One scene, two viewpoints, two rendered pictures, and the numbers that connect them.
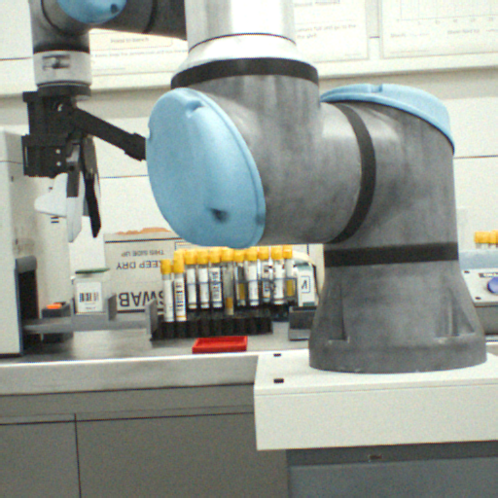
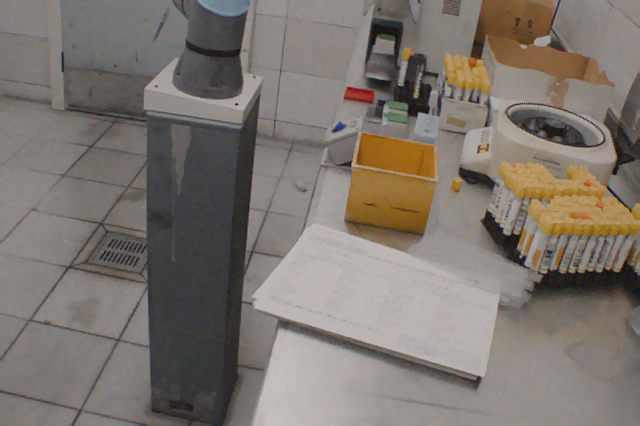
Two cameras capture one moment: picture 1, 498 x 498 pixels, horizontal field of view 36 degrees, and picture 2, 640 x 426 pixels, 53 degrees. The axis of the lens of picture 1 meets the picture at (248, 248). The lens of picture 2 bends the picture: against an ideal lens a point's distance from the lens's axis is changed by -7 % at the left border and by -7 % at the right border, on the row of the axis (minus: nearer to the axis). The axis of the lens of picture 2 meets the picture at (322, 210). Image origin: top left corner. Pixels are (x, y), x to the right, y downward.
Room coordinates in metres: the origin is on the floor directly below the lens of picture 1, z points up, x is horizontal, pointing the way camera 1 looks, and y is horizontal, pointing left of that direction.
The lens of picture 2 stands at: (0.95, -1.46, 1.43)
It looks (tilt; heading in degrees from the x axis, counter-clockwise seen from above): 30 degrees down; 91
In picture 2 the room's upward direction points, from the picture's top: 9 degrees clockwise
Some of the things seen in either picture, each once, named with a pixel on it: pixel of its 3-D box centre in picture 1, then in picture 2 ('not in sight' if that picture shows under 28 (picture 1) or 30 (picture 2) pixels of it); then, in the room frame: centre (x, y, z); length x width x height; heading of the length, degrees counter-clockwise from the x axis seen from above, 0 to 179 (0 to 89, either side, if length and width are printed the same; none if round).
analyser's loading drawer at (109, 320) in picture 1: (78, 315); (382, 56); (1.02, 0.23, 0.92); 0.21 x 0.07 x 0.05; 88
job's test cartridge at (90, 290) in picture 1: (93, 295); (384, 49); (1.02, 0.21, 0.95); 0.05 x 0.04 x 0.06; 178
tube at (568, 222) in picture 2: not in sight; (559, 251); (1.29, -0.61, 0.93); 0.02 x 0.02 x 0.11
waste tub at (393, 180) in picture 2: not in sight; (391, 182); (1.04, -0.46, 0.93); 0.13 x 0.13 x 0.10; 87
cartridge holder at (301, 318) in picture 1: (307, 321); (387, 112); (1.04, -0.08, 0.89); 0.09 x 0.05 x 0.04; 176
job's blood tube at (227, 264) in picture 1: (229, 294); (417, 85); (1.10, 0.03, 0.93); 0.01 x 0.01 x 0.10; 89
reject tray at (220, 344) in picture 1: (220, 344); (359, 94); (0.97, 0.04, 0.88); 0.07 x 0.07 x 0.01; 88
